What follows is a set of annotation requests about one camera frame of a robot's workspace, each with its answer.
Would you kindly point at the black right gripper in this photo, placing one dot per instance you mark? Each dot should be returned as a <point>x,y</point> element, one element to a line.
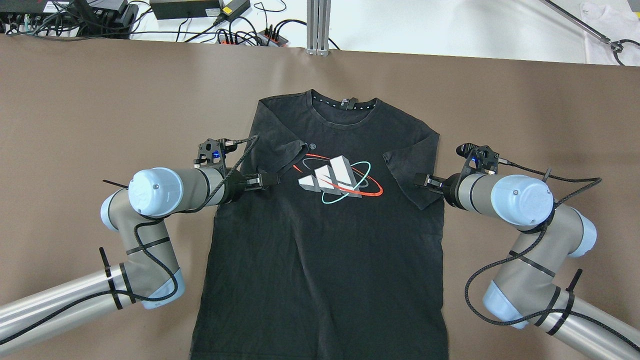
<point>450,187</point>

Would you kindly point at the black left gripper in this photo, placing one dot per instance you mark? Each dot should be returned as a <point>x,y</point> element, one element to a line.
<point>234,187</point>

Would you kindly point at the black printed t-shirt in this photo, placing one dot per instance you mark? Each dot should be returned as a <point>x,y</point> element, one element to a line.
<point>343,259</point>

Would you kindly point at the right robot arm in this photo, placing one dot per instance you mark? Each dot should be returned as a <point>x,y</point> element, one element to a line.
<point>519,290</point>

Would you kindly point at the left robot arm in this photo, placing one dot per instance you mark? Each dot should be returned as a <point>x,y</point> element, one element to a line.
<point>150,275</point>

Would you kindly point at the black power adapter brick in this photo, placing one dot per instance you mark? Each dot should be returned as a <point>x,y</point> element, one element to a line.
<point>183,9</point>

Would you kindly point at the metal rod with hook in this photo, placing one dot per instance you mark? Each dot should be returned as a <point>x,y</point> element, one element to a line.
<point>615,46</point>

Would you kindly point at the white cloth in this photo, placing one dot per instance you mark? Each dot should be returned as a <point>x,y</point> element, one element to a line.
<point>615,24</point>

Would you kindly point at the black mini computer red logo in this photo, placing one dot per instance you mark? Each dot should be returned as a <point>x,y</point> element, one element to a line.
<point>115,19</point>

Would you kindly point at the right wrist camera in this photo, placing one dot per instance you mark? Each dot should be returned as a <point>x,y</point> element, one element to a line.
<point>478,159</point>

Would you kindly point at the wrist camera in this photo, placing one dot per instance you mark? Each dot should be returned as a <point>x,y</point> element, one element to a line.
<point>213,152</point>
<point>478,159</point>

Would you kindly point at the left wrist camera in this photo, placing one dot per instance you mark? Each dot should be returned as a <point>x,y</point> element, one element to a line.
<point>213,152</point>

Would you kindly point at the aluminium vertical post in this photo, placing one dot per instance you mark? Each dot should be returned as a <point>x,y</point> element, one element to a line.
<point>317,27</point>

